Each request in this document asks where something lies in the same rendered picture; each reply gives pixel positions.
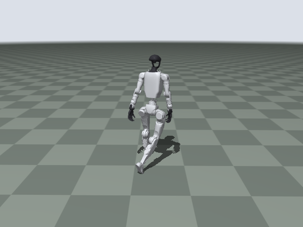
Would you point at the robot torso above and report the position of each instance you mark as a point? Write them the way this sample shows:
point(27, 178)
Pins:
point(153, 85)

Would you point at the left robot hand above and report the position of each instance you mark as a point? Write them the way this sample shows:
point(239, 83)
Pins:
point(131, 113)

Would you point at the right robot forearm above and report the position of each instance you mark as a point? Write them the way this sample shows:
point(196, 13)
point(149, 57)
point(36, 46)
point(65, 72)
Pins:
point(169, 102)

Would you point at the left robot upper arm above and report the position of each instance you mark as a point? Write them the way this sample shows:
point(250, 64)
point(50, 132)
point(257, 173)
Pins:
point(140, 83)

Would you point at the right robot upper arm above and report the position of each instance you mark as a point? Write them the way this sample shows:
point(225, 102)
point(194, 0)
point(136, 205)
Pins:
point(165, 78)

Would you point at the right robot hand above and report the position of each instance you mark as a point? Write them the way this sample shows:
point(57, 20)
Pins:
point(169, 116)

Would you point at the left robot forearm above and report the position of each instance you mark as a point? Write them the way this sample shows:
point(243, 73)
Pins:
point(134, 99)

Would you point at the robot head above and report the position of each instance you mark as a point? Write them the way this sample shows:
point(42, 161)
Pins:
point(154, 59)

